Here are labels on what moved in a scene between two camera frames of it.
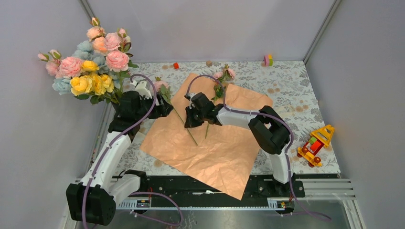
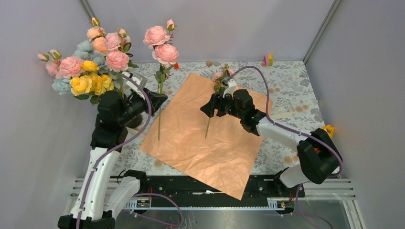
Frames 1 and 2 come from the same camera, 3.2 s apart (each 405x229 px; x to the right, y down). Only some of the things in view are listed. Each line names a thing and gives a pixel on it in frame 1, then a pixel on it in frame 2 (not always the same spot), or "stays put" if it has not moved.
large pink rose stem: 70,67 stays put
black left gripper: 162,109 -> 155,98
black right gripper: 190,122 -> 217,101
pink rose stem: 117,60 stays put
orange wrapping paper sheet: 224,156 stays put
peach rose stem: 96,34 stays put
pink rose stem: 228,74 stays put
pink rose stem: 160,85 -> 157,38
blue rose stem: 85,51 stays put
